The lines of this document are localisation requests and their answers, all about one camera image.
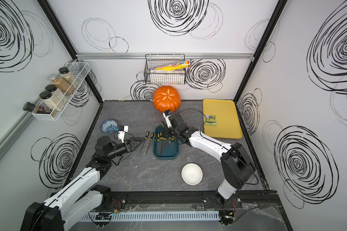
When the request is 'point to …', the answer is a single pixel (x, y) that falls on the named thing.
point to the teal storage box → (166, 146)
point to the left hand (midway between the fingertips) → (143, 141)
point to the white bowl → (192, 173)
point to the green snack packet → (211, 120)
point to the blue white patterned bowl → (108, 126)
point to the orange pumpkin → (166, 97)
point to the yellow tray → (228, 124)
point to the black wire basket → (174, 76)
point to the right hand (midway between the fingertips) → (164, 127)
